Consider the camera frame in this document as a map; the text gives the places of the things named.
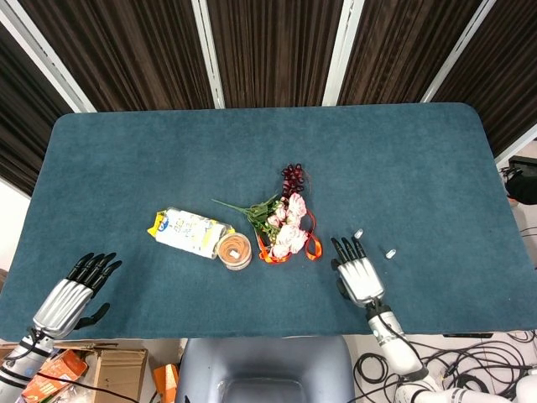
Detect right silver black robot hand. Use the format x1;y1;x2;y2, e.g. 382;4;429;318
330;236;386;307

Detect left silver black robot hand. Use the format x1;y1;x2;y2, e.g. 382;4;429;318
31;252;123;339

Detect orange satin ribbon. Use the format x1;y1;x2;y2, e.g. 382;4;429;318
257;209;323;264

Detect orange printed carton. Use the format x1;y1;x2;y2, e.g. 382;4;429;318
20;349;89;403

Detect pink artificial flower bouquet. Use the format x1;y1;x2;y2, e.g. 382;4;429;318
211;192;310;258

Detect brown cardboard box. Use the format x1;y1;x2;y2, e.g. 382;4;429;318
0;342;150;403

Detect dark purple artificial grapes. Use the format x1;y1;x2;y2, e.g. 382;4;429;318
279;163;310;198

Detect orange snack packet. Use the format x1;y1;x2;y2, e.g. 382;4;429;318
153;364;180;403

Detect grey blue chair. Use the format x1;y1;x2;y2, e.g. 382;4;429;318
175;337;356;403

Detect white yellow snack bag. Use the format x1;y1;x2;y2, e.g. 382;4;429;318
146;207;237;260

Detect black bag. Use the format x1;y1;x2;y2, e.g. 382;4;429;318
498;154;537;207

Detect teal table cloth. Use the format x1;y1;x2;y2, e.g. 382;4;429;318
0;102;537;341

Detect dark ribbed partition panel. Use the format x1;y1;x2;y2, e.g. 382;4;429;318
337;0;483;106
18;0;215;113
207;0;345;109
434;0;537;156
0;23;81;196

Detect thin black cable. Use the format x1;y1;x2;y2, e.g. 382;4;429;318
39;369;163;402

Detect black cable tangle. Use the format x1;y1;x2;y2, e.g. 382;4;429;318
354;329;537;403

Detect white partition post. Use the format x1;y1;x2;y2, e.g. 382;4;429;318
321;0;367;107
190;0;227;109
420;0;498;104
0;8;97;113
493;125;537;165

